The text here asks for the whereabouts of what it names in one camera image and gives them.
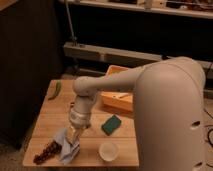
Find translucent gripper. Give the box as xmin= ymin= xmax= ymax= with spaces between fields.
xmin=67 ymin=125 xmax=86 ymax=144

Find blue-grey towel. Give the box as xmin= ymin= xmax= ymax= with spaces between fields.
xmin=53 ymin=128 xmax=80 ymax=165

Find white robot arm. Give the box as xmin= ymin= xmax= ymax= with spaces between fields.
xmin=69 ymin=57 xmax=205 ymax=171

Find white translucent cup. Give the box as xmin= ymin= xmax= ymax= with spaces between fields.
xmin=98 ymin=142 xmax=119 ymax=162

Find bunch of dark grapes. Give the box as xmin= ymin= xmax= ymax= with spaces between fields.
xmin=33 ymin=141 xmax=62 ymax=165

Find green sponge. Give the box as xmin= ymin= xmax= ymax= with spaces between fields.
xmin=101 ymin=115 xmax=122 ymax=135

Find wooden table board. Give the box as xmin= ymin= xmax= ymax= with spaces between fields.
xmin=23 ymin=80 xmax=139 ymax=168

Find white brush in bin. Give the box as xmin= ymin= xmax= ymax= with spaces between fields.
xmin=115 ymin=93 xmax=131 ymax=99

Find yellow plastic bin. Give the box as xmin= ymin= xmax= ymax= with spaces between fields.
xmin=101 ymin=65 xmax=133 ymax=112

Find vertical metal pole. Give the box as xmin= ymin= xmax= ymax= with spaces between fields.
xmin=65 ymin=0 xmax=77 ymax=45

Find upper white shelf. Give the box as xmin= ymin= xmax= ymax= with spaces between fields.
xmin=59 ymin=0 xmax=213 ymax=19

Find black cables on floor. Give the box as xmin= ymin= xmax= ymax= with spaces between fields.
xmin=203 ymin=109 xmax=213 ymax=171

